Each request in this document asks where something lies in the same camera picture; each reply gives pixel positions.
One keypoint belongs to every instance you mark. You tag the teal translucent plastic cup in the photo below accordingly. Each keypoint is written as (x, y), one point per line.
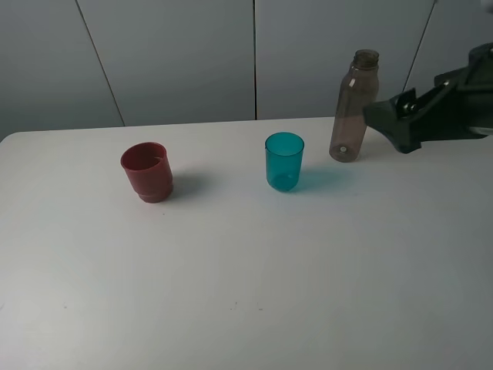
(284, 153)

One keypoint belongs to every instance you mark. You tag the grey translucent water bottle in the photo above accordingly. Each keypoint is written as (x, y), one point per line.
(358, 88)

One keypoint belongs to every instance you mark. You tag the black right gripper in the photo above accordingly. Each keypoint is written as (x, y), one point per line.
(459, 107)

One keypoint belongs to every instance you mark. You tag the red plastic cup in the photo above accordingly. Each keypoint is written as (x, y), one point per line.
(148, 170)

